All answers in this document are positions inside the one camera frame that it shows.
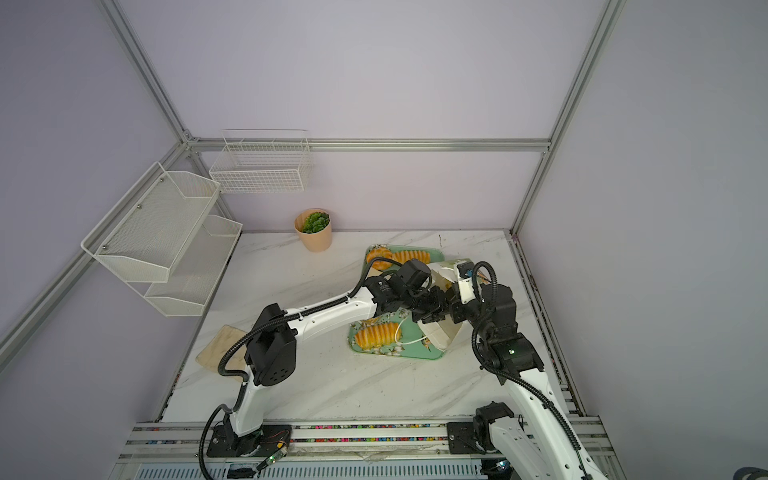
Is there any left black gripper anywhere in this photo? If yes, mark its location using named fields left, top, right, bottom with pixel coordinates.
left=401, top=284, right=451, bottom=325

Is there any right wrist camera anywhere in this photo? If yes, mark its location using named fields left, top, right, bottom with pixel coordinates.
left=454, top=260, right=476, bottom=305

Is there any potted green plant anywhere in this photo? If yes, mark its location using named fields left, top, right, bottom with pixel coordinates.
left=294, top=209, right=332, bottom=253

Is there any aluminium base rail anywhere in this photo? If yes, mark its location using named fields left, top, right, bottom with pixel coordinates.
left=116, top=416, right=616, bottom=464

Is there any white wire basket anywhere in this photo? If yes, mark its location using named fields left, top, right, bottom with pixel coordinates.
left=209, top=129, right=314, bottom=194

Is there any ridged yellow fake loaf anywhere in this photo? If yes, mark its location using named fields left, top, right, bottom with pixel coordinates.
left=354, top=322, right=401, bottom=350

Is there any orange fake donut bread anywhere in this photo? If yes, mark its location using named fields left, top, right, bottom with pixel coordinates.
left=365, top=246, right=394, bottom=272

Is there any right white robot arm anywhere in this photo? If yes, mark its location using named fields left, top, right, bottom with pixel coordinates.
left=449, top=261, right=606, bottom=479

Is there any yellow ridged fake croissant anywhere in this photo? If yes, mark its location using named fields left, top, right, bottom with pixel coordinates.
left=392, top=250, right=431, bottom=265

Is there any white paper bag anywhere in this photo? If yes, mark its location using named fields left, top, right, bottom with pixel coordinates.
left=390, top=259, right=498, bottom=351

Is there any green floral tray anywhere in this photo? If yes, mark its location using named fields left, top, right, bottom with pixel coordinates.
left=347, top=244, right=445, bottom=360

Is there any white two-tier mesh shelf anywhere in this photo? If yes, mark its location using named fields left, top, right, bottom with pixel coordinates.
left=81, top=163, right=242, bottom=317

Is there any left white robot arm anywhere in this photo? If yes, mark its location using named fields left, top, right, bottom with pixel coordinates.
left=197, top=257, right=448, bottom=479

